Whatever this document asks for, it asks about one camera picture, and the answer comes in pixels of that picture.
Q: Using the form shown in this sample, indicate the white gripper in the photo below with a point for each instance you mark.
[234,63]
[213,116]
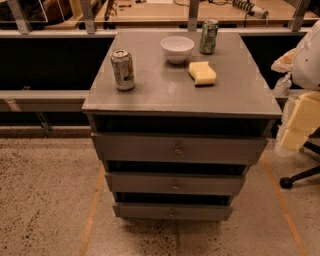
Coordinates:
[307,63]

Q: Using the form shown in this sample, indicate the grey top drawer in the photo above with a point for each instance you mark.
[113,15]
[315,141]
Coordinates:
[178,148]

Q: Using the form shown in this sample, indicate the grey drawer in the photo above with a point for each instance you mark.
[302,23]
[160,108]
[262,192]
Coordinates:
[178,148]
[172,211]
[173,183]

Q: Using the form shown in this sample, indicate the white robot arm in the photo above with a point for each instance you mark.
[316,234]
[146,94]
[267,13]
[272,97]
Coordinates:
[306,61]

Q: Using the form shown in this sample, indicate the grey drawer cabinet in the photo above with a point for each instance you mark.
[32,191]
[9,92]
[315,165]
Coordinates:
[239,103]

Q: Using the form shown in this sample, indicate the grey middle drawer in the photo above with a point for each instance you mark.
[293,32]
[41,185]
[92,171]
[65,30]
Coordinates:
[173,183]

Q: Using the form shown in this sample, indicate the grey bottom drawer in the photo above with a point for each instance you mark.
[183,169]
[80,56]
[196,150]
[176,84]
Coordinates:
[172,211]

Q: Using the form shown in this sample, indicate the yellow sponge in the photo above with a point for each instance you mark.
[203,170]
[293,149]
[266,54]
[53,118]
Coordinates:
[202,73]

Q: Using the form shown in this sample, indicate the white bowl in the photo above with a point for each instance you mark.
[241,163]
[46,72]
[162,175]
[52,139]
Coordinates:
[177,49]

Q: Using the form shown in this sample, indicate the white green soda can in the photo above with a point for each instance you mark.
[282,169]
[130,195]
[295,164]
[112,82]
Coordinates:
[122,64]

